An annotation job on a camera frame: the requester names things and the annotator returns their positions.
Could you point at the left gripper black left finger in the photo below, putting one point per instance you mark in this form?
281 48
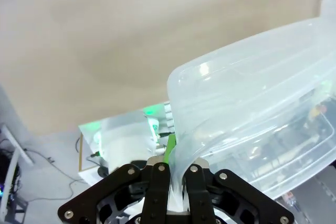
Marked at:
157 195

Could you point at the white metal frame stand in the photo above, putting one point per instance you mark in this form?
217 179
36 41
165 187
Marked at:
11 155

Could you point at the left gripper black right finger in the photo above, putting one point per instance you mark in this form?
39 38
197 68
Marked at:
199 195

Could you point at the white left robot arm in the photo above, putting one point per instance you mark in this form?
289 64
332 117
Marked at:
126 148

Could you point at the large clear plastic bin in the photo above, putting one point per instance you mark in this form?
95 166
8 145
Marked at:
249 98

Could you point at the silver robot mounting platform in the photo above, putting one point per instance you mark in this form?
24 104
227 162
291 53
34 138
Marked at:
89 155

